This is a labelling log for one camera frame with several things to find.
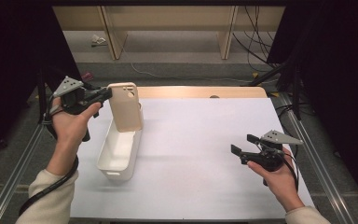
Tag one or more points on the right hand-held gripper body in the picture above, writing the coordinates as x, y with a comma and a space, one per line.
267, 158

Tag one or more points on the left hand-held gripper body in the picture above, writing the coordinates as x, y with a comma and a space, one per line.
74, 99

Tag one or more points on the beige phone case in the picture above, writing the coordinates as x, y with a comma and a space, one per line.
126, 109

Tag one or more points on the white storage box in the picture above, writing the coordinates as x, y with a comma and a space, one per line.
116, 152

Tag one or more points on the person's left hand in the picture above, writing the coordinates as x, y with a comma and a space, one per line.
70, 127

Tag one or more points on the person's right hand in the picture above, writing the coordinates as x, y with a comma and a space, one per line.
282, 186

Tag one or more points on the purple object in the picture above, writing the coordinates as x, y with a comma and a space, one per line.
87, 76

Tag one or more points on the white table sheet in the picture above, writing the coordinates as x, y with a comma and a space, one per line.
199, 140

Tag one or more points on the crumpled white paper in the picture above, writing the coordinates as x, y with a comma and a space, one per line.
98, 39

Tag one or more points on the light wooden table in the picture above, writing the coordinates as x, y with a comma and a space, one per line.
199, 92

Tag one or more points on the dark curtain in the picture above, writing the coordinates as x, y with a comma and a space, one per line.
338, 62
12, 46

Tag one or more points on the light wooden shelf unit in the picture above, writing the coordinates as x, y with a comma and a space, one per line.
167, 18

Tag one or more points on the aluminium floor rail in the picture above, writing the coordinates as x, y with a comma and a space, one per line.
12, 180
323, 174

